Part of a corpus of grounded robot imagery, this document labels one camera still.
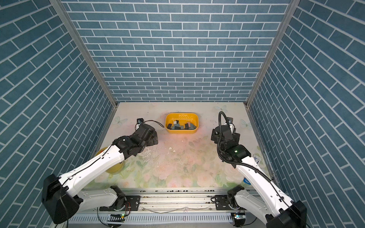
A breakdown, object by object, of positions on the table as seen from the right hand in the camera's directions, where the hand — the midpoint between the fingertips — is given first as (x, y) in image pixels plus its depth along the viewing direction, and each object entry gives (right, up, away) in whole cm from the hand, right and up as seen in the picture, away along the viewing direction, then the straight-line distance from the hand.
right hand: (225, 132), depth 79 cm
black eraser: (-22, +2, +23) cm, 32 cm away
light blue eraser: (-29, +3, +26) cm, 40 cm away
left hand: (-41, -3, +2) cm, 41 cm away
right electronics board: (+6, -45, -5) cm, 46 cm away
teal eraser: (-18, +1, +23) cm, 30 cm away
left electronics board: (-57, -43, -6) cm, 72 cm away
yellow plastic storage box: (-27, +4, +29) cm, 39 cm away
